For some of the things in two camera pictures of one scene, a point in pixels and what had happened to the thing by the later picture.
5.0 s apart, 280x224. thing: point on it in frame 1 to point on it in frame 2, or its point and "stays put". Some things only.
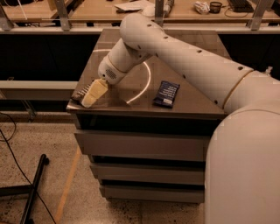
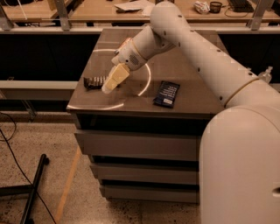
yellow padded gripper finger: [95, 91] to [118, 73]
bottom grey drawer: [154, 193] stays put
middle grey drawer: [165, 171] stays put
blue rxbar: [166, 94] stays put
